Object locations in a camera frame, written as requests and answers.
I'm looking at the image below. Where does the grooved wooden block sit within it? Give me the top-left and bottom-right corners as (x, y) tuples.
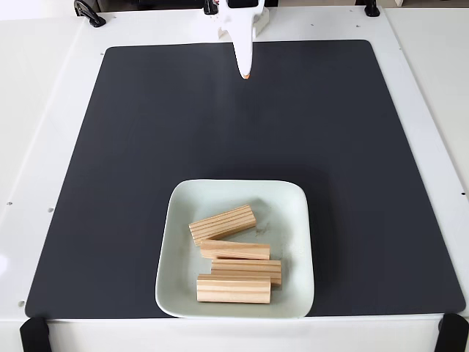
(188, 204), (258, 247)
(196, 273), (273, 305)
(210, 258), (283, 287)
(199, 239), (272, 261)

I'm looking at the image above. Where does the black rubber mat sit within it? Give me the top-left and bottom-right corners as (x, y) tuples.
(24, 39), (466, 319)

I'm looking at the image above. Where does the pale green square plate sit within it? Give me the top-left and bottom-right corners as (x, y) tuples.
(155, 178), (316, 319)

